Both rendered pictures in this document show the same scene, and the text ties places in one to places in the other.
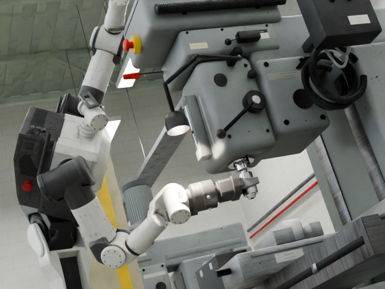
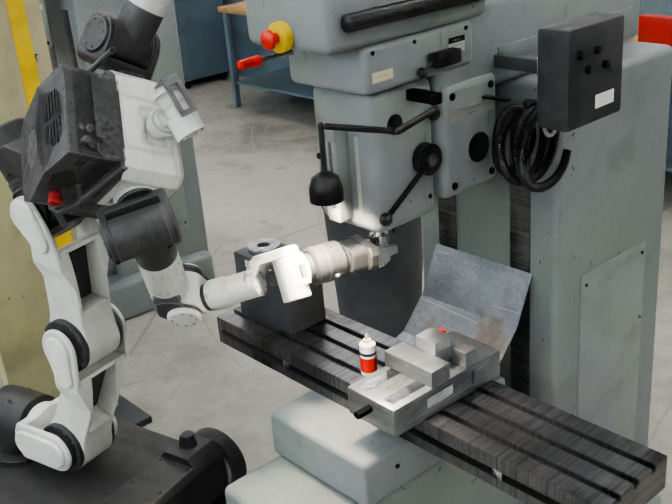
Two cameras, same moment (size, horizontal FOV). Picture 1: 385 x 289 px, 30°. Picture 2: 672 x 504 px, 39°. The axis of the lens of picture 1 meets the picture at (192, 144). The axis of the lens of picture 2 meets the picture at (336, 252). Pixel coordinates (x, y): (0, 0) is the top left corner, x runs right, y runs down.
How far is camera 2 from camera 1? 1.58 m
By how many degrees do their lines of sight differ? 46
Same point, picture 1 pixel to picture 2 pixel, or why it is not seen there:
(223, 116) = (387, 183)
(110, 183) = not seen: outside the picture
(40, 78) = not seen: outside the picture
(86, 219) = (161, 280)
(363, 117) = not seen: hidden behind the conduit
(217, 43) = (404, 68)
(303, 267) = (478, 458)
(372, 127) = (543, 196)
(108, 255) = (180, 317)
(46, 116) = (92, 92)
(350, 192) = (469, 224)
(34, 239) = (29, 227)
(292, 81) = (473, 120)
